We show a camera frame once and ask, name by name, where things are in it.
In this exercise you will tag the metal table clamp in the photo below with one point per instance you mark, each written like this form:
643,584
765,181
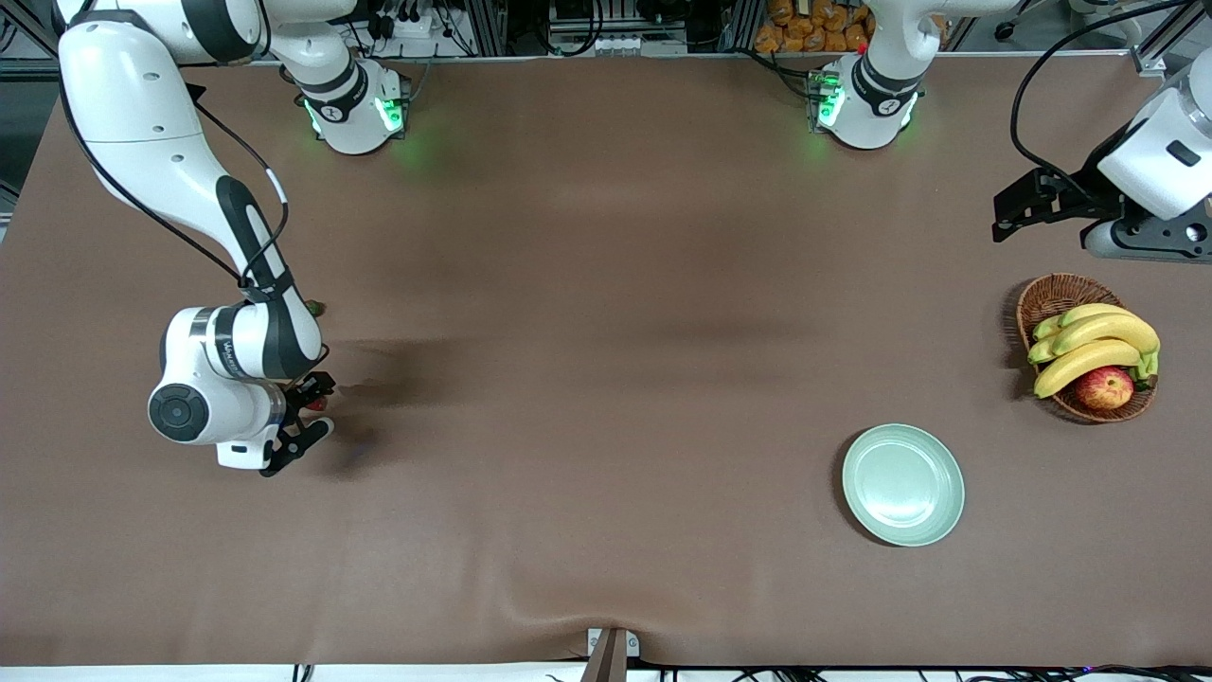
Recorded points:
613,654

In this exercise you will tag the aluminium frame corner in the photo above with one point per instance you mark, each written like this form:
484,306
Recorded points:
1150,59

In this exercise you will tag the yellow banana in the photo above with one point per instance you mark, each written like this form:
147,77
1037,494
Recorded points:
1046,328
1094,311
1042,351
1108,332
1079,367

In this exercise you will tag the brown table cover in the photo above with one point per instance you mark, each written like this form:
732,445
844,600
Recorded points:
606,284

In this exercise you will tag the aluminium frame post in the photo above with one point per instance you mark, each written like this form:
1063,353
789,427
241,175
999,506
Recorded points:
483,26

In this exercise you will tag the orange bread rolls pile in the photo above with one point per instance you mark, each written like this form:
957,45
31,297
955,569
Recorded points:
805,28

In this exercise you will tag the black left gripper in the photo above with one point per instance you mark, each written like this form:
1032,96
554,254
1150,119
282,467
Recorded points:
1082,196

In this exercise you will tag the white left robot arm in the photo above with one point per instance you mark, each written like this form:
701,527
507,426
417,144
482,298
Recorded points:
881,90

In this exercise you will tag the red apple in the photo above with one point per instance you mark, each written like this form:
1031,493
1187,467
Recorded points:
1103,388

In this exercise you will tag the brown wicker basket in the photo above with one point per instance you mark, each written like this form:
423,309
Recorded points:
1056,294

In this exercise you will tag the pale green round plate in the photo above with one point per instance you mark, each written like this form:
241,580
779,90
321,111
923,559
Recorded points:
904,485

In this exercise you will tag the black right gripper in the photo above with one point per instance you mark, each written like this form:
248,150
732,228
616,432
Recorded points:
305,391

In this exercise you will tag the white power strip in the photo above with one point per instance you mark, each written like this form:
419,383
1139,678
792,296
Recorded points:
412,24

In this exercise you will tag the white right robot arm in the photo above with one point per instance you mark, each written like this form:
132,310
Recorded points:
133,95

